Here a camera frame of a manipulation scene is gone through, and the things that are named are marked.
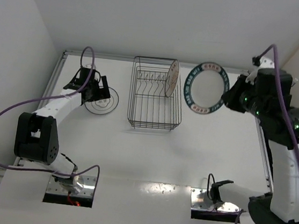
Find black line flower plate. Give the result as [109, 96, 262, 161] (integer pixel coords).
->
[84, 87, 120, 115]

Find green rimmed white plate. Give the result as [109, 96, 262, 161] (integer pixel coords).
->
[183, 62, 230, 115]

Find orange sunburst ceramic plate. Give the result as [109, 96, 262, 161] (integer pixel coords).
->
[165, 59, 180, 98]

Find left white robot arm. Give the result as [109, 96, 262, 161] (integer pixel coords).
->
[14, 67, 111, 194]

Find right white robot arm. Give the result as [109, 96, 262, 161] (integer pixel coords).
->
[210, 68, 299, 224]

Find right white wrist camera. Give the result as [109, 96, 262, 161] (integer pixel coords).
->
[245, 56, 275, 85]

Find grey wire dish rack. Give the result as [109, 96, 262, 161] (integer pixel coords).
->
[127, 56, 182, 131]

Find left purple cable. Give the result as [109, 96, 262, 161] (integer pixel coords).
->
[0, 35, 114, 196]

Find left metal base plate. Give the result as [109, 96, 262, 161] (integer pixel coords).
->
[46, 175, 97, 199]

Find metal base plate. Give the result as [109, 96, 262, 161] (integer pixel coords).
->
[46, 175, 97, 199]
[191, 188, 240, 214]

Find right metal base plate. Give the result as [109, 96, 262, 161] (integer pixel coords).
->
[191, 188, 240, 214]

